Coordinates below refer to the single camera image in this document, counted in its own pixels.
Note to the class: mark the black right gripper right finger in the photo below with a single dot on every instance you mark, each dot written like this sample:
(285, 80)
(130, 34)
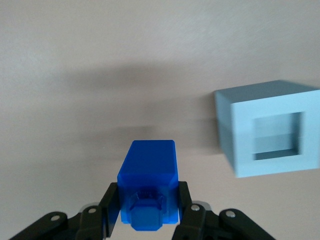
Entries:
(200, 222)

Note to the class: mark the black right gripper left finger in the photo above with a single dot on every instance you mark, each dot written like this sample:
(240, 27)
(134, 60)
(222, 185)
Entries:
(87, 222)

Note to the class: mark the blue plastic part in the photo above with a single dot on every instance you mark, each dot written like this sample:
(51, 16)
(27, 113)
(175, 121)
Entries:
(147, 170)

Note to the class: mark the gray square hollow base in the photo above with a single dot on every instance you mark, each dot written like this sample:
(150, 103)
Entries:
(242, 140)

